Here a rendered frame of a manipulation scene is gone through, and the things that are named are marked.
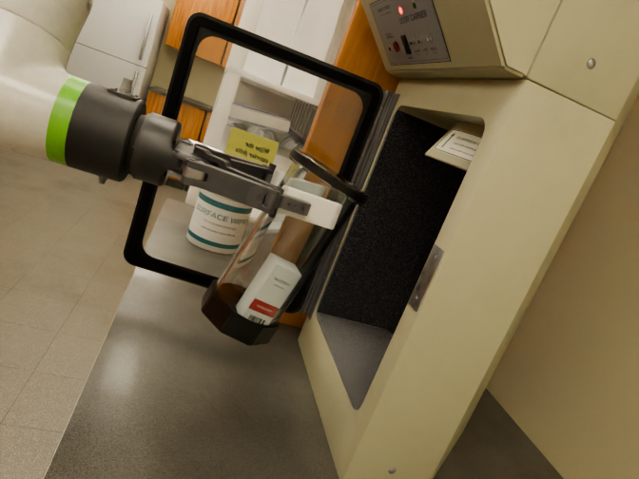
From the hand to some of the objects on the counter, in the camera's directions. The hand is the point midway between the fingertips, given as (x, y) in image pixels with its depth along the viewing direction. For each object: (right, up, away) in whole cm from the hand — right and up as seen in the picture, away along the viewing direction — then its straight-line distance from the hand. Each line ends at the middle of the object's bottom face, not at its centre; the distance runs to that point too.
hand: (310, 200), depth 57 cm
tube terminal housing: (+12, -31, +15) cm, 37 cm away
